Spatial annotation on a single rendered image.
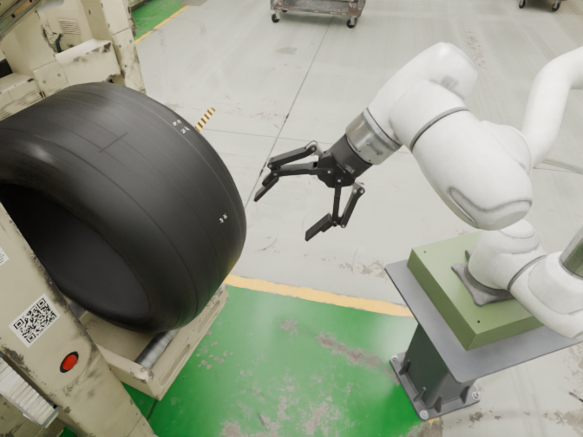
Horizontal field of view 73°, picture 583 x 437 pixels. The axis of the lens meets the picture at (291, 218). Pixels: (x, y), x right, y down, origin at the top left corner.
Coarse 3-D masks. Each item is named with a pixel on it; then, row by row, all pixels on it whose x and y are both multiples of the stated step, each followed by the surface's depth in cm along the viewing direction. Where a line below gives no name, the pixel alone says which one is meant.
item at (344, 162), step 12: (336, 144) 69; (348, 144) 67; (324, 156) 70; (336, 156) 68; (348, 156) 67; (336, 168) 71; (348, 168) 68; (360, 168) 68; (324, 180) 72; (348, 180) 72
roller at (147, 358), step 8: (160, 336) 102; (168, 336) 103; (152, 344) 101; (160, 344) 101; (168, 344) 104; (144, 352) 99; (152, 352) 99; (160, 352) 101; (136, 360) 98; (144, 360) 98; (152, 360) 99
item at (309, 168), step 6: (312, 162) 73; (282, 168) 73; (288, 168) 72; (294, 168) 72; (300, 168) 72; (306, 168) 71; (312, 168) 71; (318, 168) 71; (324, 168) 70; (330, 168) 70; (276, 174) 72; (282, 174) 73; (288, 174) 72; (294, 174) 72; (300, 174) 72; (312, 174) 71; (318, 174) 71; (324, 174) 71
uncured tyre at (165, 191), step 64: (0, 128) 72; (64, 128) 70; (128, 128) 74; (192, 128) 83; (0, 192) 95; (64, 192) 68; (128, 192) 69; (192, 192) 77; (64, 256) 111; (128, 256) 73; (192, 256) 77; (128, 320) 96; (192, 320) 92
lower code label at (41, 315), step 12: (36, 300) 71; (48, 300) 73; (24, 312) 69; (36, 312) 71; (48, 312) 74; (12, 324) 67; (24, 324) 70; (36, 324) 72; (48, 324) 75; (24, 336) 70; (36, 336) 73
